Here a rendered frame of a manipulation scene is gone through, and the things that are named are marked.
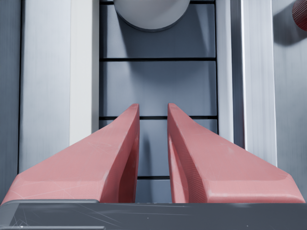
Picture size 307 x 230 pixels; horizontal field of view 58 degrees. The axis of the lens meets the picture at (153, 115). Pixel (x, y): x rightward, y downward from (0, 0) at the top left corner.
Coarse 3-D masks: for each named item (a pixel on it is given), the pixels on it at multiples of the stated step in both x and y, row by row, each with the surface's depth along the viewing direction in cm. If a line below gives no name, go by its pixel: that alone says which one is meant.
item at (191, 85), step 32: (192, 0) 18; (128, 32) 18; (160, 32) 18; (192, 32) 18; (128, 64) 18; (160, 64) 18; (192, 64) 18; (128, 96) 18; (160, 96) 18; (192, 96) 18; (160, 128) 18; (160, 160) 18; (160, 192) 18
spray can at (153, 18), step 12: (120, 0) 15; (132, 0) 14; (144, 0) 14; (156, 0) 14; (168, 0) 14; (180, 0) 15; (120, 12) 17; (132, 12) 16; (144, 12) 15; (156, 12) 15; (168, 12) 16; (180, 12) 17; (132, 24) 18; (144, 24) 17; (156, 24) 17; (168, 24) 17
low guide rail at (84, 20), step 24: (72, 0) 15; (96, 0) 16; (72, 24) 15; (96, 24) 16; (72, 48) 15; (96, 48) 16; (72, 72) 15; (96, 72) 16; (72, 96) 14; (96, 96) 16; (72, 120) 14; (96, 120) 16; (72, 144) 14
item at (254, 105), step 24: (240, 0) 10; (264, 0) 10; (240, 24) 10; (264, 24) 10; (240, 48) 10; (264, 48) 10; (240, 72) 10; (264, 72) 10; (240, 96) 10; (264, 96) 10; (240, 120) 10; (264, 120) 10; (240, 144) 10; (264, 144) 10
